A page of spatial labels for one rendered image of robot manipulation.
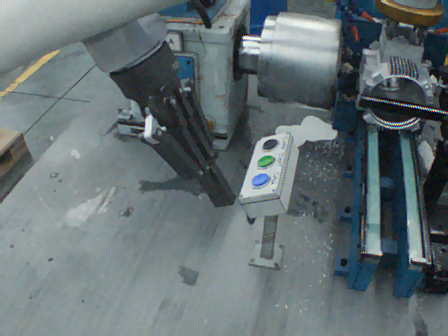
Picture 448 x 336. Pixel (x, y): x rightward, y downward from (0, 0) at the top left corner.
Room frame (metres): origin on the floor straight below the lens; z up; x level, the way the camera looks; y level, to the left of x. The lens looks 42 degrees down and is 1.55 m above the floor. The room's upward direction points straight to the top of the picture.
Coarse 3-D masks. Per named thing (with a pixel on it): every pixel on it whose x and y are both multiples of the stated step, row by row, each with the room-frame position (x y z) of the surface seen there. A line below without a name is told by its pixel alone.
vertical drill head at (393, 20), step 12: (384, 0) 0.96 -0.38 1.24; (396, 0) 0.95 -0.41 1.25; (408, 0) 0.93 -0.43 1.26; (420, 0) 0.93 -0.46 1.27; (432, 0) 0.94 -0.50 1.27; (384, 12) 0.95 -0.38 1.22; (396, 12) 0.92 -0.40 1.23; (408, 12) 0.91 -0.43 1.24; (420, 12) 0.90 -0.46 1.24; (432, 12) 0.91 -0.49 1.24; (396, 24) 0.94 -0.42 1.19; (408, 24) 0.91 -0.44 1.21; (420, 24) 0.90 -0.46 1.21; (432, 24) 0.91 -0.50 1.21; (420, 36) 0.92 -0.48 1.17
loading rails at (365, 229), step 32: (416, 160) 0.73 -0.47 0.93; (384, 192) 0.72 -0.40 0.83; (416, 192) 0.63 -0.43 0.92; (352, 224) 0.63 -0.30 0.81; (416, 224) 0.54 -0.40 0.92; (352, 256) 0.52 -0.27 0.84; (384, 256) 0.52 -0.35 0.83; (416, 256) 0.46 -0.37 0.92; (352, 288) 0.46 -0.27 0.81; (416, 288) 0.43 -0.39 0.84
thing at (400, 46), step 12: (384, 24) 1.05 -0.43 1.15; (384, 36) 0.99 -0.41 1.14; (396, 36) 1.04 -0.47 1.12; (408, 36) 1.04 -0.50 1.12; (384, 48) 0.95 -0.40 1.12; (396, 48) 0.93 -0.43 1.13; (408, 48) 0.93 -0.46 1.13; (420, 48) 0.92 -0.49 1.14; (384, 60) 0.94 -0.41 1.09; (420, 60) 0.92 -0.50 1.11
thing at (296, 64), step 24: (264, 24) 1.00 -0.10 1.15; (288, 24) 0.98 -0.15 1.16; (312, 24) 0.98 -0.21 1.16; (336, 24) 0.98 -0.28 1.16; (240, 48) 1.01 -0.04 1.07; (264, 48) 0.95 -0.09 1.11; (288, 48) 0.93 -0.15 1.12; (312, 48) 0.92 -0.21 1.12; (336, 48) 0.91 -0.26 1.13; (240, 72) 1.02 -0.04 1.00; (264, 72) 0.93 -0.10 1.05; (288, 72) 0.90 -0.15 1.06; (312, 72) 0.89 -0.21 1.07; (336, 72) 0.88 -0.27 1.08; (264, 96) 0.96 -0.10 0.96; (288, 96) 0.91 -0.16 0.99; (312, 96) 0.89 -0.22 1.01
